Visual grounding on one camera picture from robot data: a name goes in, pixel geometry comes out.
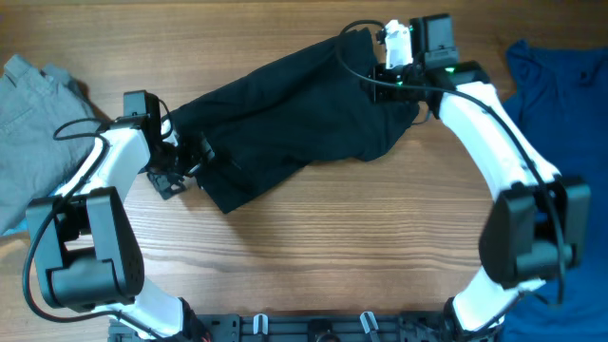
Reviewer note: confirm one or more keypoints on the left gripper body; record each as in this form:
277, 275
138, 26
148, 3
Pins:
191, 155

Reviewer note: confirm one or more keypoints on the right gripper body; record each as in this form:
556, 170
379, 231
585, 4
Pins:
381, 83

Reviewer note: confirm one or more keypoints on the black t-shirt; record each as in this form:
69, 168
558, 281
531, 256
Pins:
310, 106

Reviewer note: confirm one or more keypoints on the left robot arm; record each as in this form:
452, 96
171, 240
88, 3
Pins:
84, 260

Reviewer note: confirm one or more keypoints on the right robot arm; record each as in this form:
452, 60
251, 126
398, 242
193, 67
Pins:
535, 230

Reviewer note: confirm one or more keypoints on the grey folded trousers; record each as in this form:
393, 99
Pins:
34, 103

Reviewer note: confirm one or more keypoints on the blue shirt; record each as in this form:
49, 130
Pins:
561, 108

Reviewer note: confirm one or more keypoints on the light blue jeans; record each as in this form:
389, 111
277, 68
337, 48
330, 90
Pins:
20, 227

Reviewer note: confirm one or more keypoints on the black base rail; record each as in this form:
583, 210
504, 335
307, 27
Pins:
367, 326

